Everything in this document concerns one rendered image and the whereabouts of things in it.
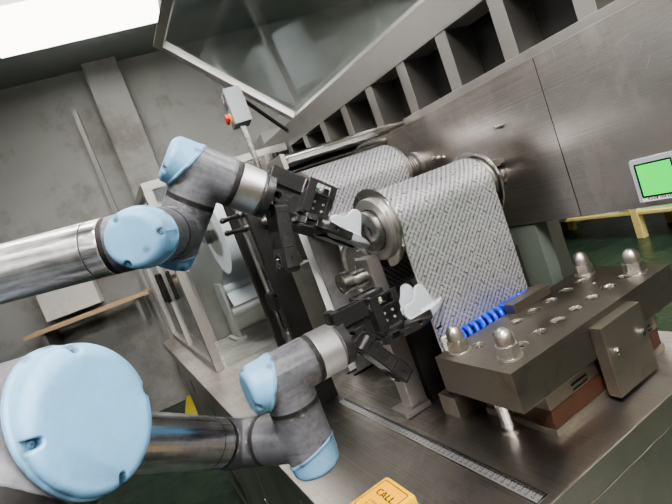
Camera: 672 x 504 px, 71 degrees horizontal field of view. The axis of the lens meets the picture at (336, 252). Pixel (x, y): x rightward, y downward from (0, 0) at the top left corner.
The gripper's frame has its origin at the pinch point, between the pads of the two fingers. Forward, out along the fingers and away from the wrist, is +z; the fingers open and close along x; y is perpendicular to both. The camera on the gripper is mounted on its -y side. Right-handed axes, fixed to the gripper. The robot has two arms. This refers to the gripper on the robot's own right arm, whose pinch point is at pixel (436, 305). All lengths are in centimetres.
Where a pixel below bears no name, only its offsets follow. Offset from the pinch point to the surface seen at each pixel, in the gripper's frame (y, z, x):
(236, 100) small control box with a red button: 58, 1, 58
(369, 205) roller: 20.2, -3.4, 4.2
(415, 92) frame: 40, 31, 24
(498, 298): -4.6, 13.6, -0.3
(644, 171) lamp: 10.7, 29.4, -22.5
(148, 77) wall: 194, 58, 409
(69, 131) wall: 166, -25, 424
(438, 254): 8.0, 3.8, -0.2
